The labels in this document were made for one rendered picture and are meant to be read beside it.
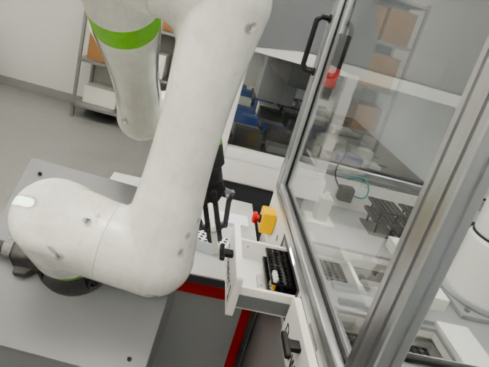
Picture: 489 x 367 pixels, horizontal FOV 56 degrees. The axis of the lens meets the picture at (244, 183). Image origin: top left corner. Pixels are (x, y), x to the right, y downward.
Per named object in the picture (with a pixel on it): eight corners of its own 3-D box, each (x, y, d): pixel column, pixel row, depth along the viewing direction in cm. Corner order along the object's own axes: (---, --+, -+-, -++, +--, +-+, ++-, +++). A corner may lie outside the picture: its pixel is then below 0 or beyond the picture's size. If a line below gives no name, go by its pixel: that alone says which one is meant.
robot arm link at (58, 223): (102, 297, 83) (86, 266, 66) (20, 270, 83) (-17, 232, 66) (131, 233, 89) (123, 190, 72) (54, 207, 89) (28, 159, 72)
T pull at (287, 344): (284, 360, 90) (286, 354, 89) (279, 333, 97) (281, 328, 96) (301, 362, 90) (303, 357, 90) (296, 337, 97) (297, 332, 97)
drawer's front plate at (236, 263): (225, 316, 110) (236, 277, 107) (225, 254, 137) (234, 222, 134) (231, 317, 111) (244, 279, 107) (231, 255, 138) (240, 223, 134)
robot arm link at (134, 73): (167, 45, 75) (156, -8, 79) (94, 53, 73) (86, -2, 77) (172, 145, 108) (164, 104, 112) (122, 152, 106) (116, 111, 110)
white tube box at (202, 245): (185, 246, 147) (188, 236, 146) (194, 235, 155) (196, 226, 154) (222, 259, 146) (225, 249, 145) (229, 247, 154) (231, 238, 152)
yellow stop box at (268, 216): (256, 232, 152) (262, 212, 149) (255, 223, 158) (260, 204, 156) (271, 235, 152) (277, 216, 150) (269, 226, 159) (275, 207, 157)
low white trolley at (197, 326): (35, 440, 155) (64, 246, 129) (86, 322, 213) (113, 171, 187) (204, 467, 163) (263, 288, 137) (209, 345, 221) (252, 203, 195)
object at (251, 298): (233, 308, 112) (240, 287, 109) (232, 254, 136) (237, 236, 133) (386, 338, 117) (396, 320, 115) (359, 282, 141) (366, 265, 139)
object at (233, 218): (213, 223, 168) (215, 219, 167) (214, 212, 176) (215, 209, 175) (247, 230, 170) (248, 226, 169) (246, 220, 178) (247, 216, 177)
